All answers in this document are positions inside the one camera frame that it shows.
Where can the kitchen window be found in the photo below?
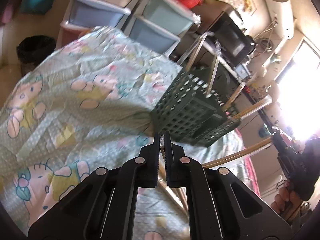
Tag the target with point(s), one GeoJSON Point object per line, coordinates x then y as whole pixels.
{"type": "Point", "coordinates": [305, 80]}

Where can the black microwave oven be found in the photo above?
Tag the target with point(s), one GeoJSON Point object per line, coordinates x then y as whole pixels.
{"type": "Point", "coordinates": [230, 37]}

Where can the black trash bin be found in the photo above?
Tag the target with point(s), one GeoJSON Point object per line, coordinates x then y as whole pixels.
{"type": "Point", "coordinates": [35, 51]}

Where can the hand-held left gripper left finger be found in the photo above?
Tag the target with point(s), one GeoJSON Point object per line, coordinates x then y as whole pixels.
{"type": "Point", "coordinates": [125, 192]}

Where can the green plastic utensil holder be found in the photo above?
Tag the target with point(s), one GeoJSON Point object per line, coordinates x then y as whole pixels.
{"type": "Point", "coordinates": [180, 115]}

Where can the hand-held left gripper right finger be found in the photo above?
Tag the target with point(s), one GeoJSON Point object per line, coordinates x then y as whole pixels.
{"type": "Point", "coordinates": [200, 192]}

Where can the cartoon print blue bedsheet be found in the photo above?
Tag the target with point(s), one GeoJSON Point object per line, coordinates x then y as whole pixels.
{"type": "Point", "coordinates": [75, 120]}

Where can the pile of chopsticks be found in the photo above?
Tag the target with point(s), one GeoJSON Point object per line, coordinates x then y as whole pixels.
{"type": "Point", "coordinates": [180, 200]}

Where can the blue plastic container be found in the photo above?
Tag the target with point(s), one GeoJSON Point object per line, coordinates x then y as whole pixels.
{"type": "Point", "coordinates": [242, 72]}

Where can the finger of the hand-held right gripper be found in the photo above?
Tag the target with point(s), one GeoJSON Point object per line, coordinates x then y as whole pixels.
{"type": "Point", "coordinates": [281, 141]}

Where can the person's right hand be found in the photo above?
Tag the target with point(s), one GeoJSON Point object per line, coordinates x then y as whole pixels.
{"type": "Point", "coordinates": [282, 198]}

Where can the black electric kettle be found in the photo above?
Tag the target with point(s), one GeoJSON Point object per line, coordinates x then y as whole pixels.
{"type": "Point", "coordinates": [250, 43]}

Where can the white cylindrical water heater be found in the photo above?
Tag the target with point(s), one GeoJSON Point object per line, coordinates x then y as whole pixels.
{"type": "Point", "coordinates": [280, 7]}

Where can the white plastic drawer unit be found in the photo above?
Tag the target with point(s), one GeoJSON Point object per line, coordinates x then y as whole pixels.
{"type": "Point", "coordinates": [95, 12]}

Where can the bamboo chopstick pair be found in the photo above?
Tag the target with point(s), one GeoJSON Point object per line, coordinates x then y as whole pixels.
{"type": "Point", "coordinates": [214, 67]}
{"type": "Point", "coordinates": [162, 140]}
{"type": "Point", "coordinates": [235, 95]}
{"type": "Point", "coordinates": [257, 143]}
{"type": "Point", "coordinates": [252, 108]}
{"type": "Point", "coordinates": [196, 45]}

